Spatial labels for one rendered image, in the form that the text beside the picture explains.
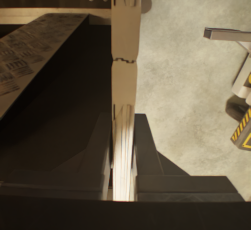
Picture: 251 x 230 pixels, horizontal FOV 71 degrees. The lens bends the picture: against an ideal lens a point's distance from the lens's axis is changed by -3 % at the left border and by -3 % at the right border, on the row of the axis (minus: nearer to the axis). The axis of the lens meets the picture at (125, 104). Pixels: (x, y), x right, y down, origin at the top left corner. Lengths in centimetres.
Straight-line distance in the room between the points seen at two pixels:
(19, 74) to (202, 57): 97
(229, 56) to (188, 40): 27
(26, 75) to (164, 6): 83
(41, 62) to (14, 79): 7
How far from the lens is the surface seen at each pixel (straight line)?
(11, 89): 34
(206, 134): 141
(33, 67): 40
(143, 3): 27
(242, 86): 116
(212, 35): 28
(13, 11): 100
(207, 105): 128
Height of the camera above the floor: 104
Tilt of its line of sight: 63 degrees down
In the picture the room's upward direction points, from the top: 179 degrees counter-clockwise
